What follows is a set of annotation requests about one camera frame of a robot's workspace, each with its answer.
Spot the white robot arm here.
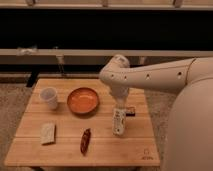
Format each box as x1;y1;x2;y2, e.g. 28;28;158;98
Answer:
99;55;213;171

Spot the white plastic cup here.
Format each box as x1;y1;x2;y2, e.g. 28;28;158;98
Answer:
39;87;58;110

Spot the white labelled plastic bottle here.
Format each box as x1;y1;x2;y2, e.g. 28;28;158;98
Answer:
112;108;126;136

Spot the orange bowl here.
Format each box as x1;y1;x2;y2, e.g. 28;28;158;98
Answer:
67;87;99;115

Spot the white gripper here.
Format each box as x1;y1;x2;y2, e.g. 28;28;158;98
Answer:
113;89;129;109

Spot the wooden table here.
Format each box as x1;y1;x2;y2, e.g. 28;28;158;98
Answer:
5;79;160;167

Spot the long wooden bench rail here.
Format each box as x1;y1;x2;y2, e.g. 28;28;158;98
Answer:
0;48;213;65

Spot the brown chocolate bar box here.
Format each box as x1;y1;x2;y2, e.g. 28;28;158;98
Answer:
126;107;136;116

